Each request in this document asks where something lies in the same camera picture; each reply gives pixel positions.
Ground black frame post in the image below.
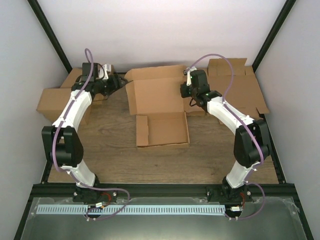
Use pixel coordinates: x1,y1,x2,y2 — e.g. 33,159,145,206
252,0,296,73
27,0,73,74

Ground large folded cardboard box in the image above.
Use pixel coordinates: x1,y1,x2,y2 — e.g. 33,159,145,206
36,88,92,129

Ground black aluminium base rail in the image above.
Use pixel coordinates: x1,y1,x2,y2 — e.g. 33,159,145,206
72,182,296,203

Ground brown cardboard box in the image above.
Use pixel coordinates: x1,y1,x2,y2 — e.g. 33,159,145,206
124,65,190,151

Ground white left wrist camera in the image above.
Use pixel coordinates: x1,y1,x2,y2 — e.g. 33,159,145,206
98,63,113,80

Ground black right frame post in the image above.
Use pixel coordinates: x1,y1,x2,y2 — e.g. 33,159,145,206
252,0,296,73

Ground light blue slotted cable duct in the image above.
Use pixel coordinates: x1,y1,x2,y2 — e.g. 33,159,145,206
36,204,226,216

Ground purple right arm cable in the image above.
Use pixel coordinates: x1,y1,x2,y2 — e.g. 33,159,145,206
184,53,267,221

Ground stack of flat cardboard blanks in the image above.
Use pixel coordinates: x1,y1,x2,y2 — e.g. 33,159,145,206
184,57,270,125

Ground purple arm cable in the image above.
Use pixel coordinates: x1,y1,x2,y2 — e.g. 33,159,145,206
51,48,131,222
184,53,267,221

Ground small folded cardboard box rear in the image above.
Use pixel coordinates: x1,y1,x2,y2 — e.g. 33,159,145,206
98,64,114,78

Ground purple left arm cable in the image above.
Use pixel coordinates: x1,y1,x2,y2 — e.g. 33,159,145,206
51,48,131,222

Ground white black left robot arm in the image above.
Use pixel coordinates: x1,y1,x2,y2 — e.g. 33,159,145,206
41,62,128,202

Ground black left frame post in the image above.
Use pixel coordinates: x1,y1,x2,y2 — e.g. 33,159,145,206
27,0,73,74

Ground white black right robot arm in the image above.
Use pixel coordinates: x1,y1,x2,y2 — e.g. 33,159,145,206
180,67,271,202

